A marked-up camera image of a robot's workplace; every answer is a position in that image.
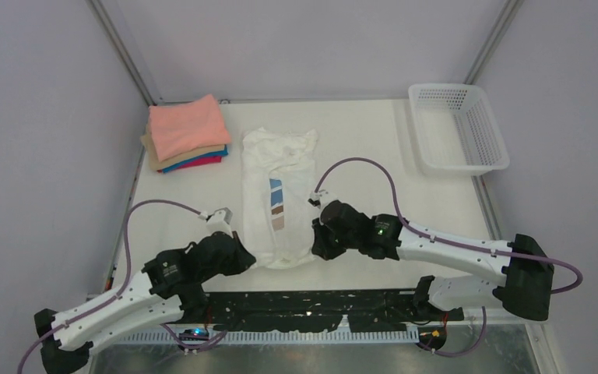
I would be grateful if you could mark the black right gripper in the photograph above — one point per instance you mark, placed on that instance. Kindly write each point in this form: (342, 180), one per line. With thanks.
(321, 248)

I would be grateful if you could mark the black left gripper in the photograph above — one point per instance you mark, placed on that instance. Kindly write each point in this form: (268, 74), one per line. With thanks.
(243, 259)

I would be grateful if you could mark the white printed t-shirt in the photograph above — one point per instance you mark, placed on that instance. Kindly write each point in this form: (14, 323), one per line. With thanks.
(278, 175)

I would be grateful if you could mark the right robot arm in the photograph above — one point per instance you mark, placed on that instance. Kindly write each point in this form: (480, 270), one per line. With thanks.
(516, 275)

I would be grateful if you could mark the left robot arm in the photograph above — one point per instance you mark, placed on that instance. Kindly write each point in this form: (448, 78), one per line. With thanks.
(167, 289)

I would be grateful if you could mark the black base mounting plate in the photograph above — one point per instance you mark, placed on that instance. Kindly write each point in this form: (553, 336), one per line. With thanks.
(383, 310)

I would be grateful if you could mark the folded magenta t-shirt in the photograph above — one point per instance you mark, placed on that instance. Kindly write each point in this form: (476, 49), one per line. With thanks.
(200, 162)

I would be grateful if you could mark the folded pink t-shirt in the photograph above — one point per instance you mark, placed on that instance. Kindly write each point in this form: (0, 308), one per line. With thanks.
(184, 127)

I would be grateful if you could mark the white plastic laundry basket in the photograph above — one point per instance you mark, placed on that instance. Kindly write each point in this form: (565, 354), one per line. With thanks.
(454, 130)

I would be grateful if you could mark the folded tan t-shirt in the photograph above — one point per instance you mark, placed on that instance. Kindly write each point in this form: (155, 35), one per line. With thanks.
(177, 161)

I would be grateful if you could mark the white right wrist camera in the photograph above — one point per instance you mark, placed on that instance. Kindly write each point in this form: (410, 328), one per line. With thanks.
(321, 199)

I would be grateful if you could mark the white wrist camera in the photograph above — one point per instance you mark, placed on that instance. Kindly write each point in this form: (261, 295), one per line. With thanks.
(218, 222)
(321, 199)

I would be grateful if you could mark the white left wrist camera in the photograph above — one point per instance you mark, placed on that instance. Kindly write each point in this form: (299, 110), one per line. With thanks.
(218, 222)

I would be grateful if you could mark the white slotted cable duct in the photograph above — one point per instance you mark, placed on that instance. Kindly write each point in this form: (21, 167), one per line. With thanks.
(342, 335)

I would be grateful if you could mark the aluminium frame rail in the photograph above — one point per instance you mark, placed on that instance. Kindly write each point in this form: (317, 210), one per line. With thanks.
(119, 32)

